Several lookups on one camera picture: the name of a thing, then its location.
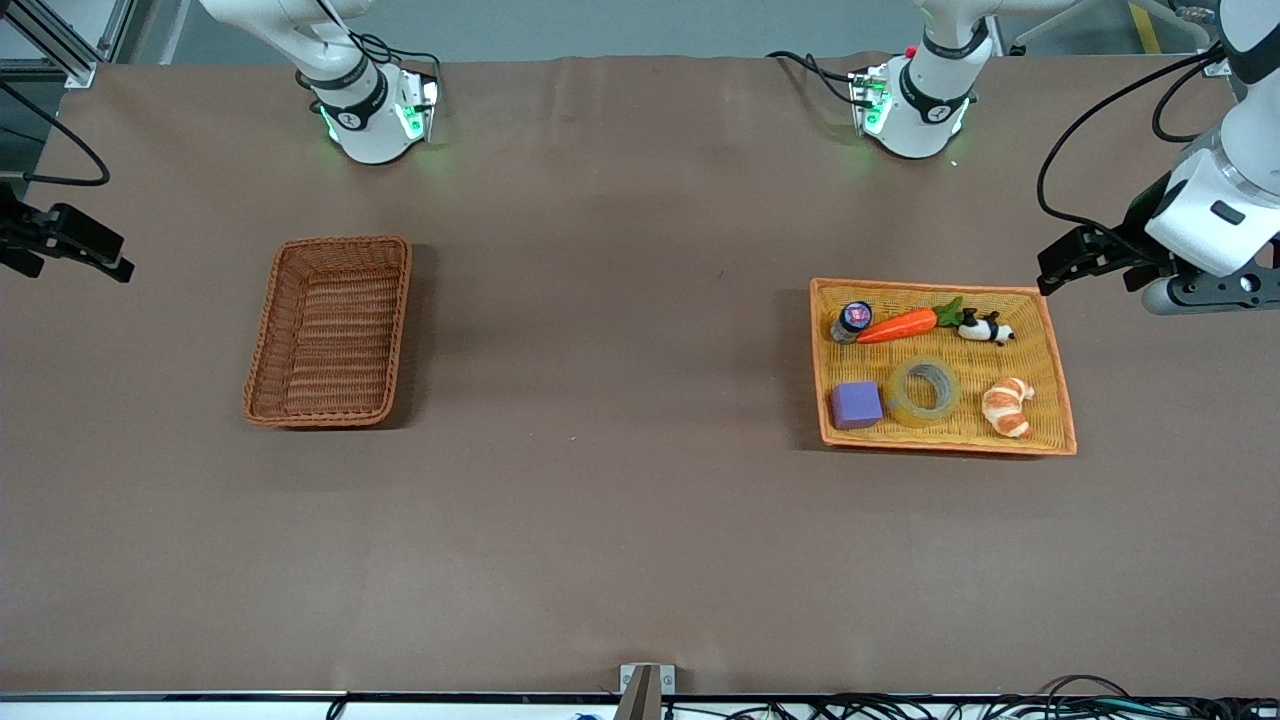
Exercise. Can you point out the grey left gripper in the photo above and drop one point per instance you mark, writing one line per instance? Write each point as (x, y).
(1133, 243)

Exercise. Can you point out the clear yellowish tape roll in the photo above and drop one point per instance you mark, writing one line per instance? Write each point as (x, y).
(895, 397)

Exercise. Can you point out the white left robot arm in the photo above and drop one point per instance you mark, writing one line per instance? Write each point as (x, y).
(930, 100)

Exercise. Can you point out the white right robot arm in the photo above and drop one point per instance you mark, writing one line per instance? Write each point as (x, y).
(365, 110)

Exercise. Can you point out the orange wicker basket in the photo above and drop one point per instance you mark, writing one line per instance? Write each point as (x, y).
(1035, 355)

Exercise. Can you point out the brown wicker basket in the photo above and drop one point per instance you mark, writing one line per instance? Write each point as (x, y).
(330, 330)

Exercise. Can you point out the black white panda toy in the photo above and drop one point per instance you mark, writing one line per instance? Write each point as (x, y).
(985, 328)

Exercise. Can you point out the toy croissant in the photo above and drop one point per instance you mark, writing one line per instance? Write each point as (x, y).
(1005, 405)

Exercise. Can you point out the orange toy carrot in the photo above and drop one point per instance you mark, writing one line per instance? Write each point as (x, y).
(895, 327)

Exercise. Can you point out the grey metal stand leg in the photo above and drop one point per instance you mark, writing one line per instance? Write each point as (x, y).
(1040, 30)

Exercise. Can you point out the small bottle dark cap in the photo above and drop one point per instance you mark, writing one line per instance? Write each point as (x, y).
(853, 318)

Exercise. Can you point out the purple cube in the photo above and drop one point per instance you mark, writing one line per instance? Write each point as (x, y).
(856, 405)

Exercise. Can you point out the brown table cover sheet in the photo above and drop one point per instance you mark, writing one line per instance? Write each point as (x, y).
(620, 500)

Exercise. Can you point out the aluminium frame profile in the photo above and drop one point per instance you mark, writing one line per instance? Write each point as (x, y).
(1216, 67)
(70, 60)

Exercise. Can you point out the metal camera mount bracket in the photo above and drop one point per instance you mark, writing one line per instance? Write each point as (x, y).
(646, 690)

